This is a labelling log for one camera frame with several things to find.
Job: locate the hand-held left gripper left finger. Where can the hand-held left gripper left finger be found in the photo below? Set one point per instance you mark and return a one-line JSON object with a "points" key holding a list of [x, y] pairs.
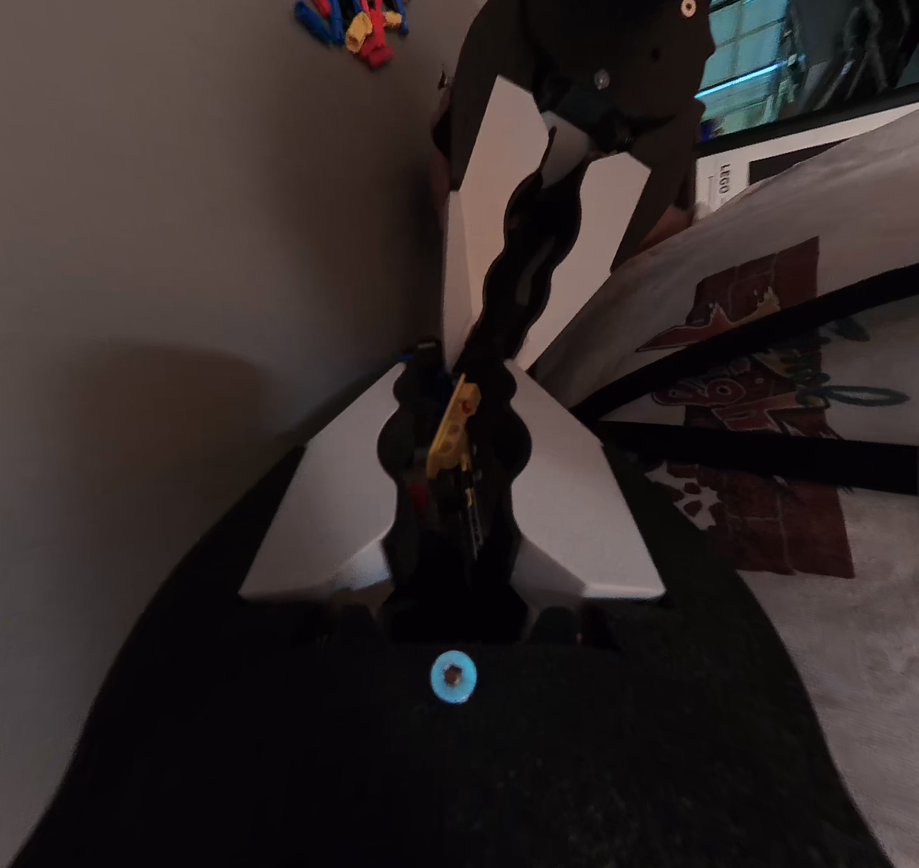
{"points": [[323, 509]]}

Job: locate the pile of red blue lego pins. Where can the pile of red blue lego pins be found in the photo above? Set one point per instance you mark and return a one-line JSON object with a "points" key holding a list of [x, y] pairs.
{"points": [[359, 35]]}

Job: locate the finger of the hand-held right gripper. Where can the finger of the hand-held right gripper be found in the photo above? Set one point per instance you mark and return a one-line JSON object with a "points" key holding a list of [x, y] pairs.
{"points": [[603, 222], [474, 236]]}

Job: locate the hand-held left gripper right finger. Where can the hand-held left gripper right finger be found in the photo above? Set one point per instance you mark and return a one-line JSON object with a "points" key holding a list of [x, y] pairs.
{"points": [[574, 509]]}

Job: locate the black white printed sign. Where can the black white printed sign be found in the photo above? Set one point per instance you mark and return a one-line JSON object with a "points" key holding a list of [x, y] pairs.
{"points": [[782, 141]]}

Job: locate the white printed t-shirt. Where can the white printed t-shirt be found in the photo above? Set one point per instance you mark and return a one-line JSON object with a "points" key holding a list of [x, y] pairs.
{"points": [[861, 631]]}

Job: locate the grey black lego chassis assembly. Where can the grey black lego chassis assembly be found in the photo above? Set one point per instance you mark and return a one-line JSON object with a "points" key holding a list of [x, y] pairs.
{"points": [[423, 484]]}

